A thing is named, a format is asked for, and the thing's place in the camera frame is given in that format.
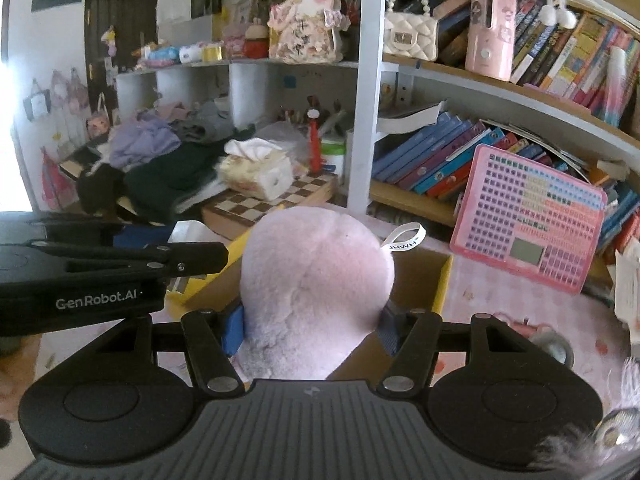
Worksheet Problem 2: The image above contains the white jar with green label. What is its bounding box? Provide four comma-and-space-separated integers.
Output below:
320, 135, 347, 184

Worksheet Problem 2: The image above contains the small red plush figure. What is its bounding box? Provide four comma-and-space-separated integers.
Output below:
243, 19, 271, 59

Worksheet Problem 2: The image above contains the pile of clothes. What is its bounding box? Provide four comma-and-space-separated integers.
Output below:
75, 101, 237, 217

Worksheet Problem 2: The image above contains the cream quilted handbag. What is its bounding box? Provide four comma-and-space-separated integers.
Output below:
383, 0, 440, 64

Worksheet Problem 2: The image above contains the pink plush toy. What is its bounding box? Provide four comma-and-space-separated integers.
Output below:
239, 205, 427, 382

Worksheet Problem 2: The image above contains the grey curved shelf unit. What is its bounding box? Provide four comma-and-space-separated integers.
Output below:
114, 57, 361, 128

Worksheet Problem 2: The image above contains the white plastic packet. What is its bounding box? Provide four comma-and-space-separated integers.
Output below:
167, 219, 217, 293

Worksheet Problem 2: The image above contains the grey fluffy fur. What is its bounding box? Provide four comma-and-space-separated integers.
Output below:
529, 355, 640, 480

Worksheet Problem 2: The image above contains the doll in floral paper dress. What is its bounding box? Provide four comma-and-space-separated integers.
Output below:
267, 0, 347, 66

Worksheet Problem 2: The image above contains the pink portable device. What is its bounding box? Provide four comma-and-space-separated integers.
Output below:
464, 0, 519, 82

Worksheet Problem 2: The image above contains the row of blue books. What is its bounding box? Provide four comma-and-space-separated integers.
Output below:
372, 110, 556, 202

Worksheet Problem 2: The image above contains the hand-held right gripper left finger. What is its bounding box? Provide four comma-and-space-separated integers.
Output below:
95, 305, 246, 394

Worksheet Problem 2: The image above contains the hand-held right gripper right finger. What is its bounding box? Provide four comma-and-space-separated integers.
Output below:
379, 305, 532, 394

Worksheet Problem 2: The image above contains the yellow cardboard box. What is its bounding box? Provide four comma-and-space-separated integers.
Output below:
167, 229, 454, 382

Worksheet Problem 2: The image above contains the row of upright books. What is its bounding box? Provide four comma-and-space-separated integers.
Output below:
509, 0, 640, 128

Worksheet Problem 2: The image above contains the red bottle figure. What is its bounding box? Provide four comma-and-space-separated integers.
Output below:
306, 107, 327, 175

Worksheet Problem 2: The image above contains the wooden chessboard box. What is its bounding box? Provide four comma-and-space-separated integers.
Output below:
200, 172, 339, 242

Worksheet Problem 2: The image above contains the pink toy learning tablet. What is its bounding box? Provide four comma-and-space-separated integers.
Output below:
449, 143, 609, 296

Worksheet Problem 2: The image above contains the stack of loose papers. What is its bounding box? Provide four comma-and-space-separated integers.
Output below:
611, 239, 640, 333

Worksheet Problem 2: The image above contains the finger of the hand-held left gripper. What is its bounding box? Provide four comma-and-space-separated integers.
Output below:
26, 211, 174, 250
31, 241, 229, 282

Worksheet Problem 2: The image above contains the tissue pack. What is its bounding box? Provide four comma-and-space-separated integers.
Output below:
217, 137, 296, 202

